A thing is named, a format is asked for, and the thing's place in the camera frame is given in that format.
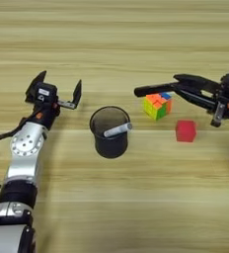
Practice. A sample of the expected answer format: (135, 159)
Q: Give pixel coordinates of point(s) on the multicolour puzzle cube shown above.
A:
(156, 106)

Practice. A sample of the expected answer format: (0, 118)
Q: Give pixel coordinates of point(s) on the white marker with black cap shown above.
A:
(118, 129)

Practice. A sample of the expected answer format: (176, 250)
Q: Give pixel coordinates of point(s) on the black mesh pen cup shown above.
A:
(110, 148)

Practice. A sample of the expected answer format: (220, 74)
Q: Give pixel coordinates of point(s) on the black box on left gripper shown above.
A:
(45, 93)

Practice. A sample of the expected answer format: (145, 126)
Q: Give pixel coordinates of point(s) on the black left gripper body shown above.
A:
(45, 117)

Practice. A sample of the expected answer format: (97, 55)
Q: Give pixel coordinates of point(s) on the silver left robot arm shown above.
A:
(24, 154)

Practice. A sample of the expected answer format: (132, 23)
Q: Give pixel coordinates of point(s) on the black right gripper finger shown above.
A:
(198, 83)
(202, 100)

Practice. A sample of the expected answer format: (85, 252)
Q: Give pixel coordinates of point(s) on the red foam cube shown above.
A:
(185, 131)

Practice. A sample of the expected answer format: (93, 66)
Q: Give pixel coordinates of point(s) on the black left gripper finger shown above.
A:
(77, 94)
(32, 89)

